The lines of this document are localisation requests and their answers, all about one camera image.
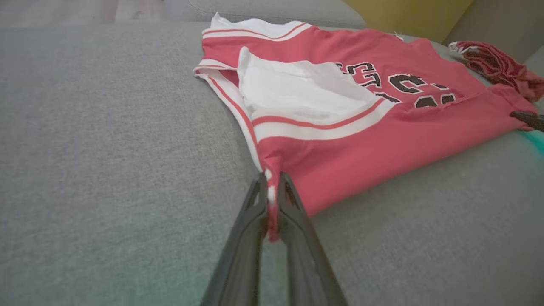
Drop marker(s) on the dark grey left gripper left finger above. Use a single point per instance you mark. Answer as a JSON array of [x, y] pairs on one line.
[[240, 263]]

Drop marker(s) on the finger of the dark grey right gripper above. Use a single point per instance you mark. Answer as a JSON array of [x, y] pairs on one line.
[[531, 120]]

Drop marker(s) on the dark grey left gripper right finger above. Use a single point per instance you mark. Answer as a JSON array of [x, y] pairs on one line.
[[306, 263]]

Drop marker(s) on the red white basketball jersey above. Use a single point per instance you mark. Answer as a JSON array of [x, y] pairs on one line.
[[340, 157]]

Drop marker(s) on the folded red garment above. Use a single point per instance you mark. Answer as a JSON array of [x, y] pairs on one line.
[[497, 63]]

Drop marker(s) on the grey sofa back cushion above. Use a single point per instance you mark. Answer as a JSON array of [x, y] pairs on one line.
[[505, 21]]

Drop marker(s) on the yellow sofa backrest cushion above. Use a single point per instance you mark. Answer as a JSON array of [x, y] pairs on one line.
[[408, 17]]

